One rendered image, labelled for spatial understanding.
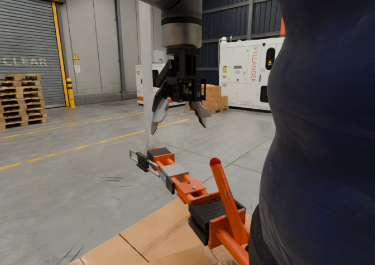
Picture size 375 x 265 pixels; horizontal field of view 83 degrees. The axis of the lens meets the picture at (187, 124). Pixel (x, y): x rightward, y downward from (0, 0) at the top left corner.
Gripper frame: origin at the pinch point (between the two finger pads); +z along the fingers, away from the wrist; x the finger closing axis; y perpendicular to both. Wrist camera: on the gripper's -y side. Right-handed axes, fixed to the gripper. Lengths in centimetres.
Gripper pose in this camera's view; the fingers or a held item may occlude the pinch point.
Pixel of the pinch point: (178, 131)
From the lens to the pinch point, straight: 54.8
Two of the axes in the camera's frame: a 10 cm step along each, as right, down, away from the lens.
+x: 8.9, -1.1, 4.4
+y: 4.5, 2.2, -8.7
